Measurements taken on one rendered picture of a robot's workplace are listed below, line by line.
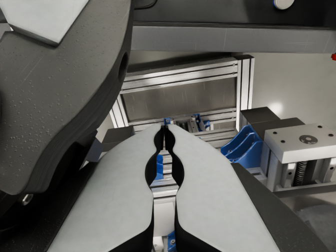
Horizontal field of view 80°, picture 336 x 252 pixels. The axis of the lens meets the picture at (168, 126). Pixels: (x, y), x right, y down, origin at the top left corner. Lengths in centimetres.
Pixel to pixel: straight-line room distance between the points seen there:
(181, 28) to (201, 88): 85
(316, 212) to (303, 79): 123
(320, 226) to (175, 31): 47
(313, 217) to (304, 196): 5
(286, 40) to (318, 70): 129
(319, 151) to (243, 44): 28
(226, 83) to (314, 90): 74
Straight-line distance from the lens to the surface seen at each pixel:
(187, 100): 122
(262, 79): 154
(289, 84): 165
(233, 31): 39
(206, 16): 50
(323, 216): 56
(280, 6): 54
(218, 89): 123
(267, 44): 42
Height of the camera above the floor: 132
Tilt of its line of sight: 60 degrees down
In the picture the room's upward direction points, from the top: 177 degrees clockwise
